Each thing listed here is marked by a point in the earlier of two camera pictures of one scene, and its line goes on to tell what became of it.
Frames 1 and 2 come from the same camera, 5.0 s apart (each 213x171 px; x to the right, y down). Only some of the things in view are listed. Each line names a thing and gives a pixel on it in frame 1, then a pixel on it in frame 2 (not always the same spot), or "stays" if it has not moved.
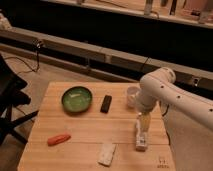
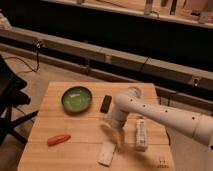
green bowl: [76, 99] stays
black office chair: [11, 96] stays
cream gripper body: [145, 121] to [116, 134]
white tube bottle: [141, 136] stays
